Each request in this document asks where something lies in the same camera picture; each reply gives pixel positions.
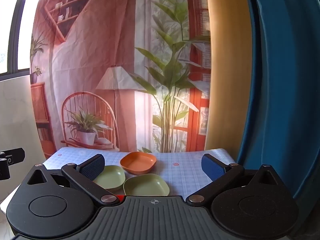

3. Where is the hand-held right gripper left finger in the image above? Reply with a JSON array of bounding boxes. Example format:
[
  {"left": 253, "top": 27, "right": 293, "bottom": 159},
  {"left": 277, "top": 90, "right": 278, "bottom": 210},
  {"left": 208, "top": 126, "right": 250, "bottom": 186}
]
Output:
[{"left": 26, "top": 154, "right": 120, "bottom": 207}]

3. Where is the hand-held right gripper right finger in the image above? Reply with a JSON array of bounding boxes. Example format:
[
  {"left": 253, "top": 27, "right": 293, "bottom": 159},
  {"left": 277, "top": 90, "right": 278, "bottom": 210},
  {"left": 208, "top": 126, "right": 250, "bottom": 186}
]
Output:
[{"left": 186, "top": 153, "right": 284, "bottom": 205}]

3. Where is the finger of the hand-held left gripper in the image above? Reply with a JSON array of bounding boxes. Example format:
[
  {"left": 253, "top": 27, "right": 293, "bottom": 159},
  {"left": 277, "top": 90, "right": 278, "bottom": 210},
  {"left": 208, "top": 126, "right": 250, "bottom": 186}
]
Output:
[
  {"left": 0, "top": 148, "right": 25, "bottom": 165},
  {"left": 0, "top": 165, "right": 11, "bottom": 180}
]

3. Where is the light green plate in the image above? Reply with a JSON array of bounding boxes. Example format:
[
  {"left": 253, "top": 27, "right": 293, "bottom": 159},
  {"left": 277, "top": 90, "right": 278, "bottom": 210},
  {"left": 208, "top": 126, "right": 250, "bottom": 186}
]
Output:
[{"left": 93, "top": 165, "right": 126, "bottom": 190}]

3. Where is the orange bowl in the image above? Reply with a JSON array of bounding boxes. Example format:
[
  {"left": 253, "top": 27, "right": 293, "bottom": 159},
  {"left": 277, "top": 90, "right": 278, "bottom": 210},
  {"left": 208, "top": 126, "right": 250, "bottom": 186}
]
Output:
[{"left": 120, "top": 152, "right": 157, "bottom": 175}]

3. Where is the green bowl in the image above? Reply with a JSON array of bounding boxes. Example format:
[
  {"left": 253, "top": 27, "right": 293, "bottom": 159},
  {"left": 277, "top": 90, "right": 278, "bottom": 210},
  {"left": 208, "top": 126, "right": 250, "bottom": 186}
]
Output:
[{"left": 123, "top": 173, "right": 170, "bottom": 197}]

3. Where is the blue plaid tablecloth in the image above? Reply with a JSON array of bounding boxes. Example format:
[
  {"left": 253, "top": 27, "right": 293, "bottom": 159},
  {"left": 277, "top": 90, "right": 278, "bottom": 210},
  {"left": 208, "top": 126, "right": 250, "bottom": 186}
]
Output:
[{"left": 42, "top": 147, "right": 237, "bottom": 198}]

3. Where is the yellow curtain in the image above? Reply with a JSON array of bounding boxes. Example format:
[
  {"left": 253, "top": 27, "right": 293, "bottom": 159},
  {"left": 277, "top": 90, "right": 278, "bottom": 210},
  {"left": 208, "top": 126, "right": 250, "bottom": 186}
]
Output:
[{"left": 204, "top": 0, "right": 253, "bottom": 153}]

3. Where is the printed room scene tapestry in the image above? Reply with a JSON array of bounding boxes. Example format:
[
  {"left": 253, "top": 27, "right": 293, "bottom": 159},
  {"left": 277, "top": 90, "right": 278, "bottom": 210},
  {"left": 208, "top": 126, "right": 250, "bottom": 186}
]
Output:
[{"left": 29, "top": 0, "right": 213, "bottom": 155}]

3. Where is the dark window frame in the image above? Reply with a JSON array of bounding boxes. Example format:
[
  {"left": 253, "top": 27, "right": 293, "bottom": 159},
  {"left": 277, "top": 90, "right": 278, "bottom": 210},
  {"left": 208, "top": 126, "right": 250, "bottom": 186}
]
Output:
[{"left": 0, "top": 0, "right": 34, "bottom": 77}]

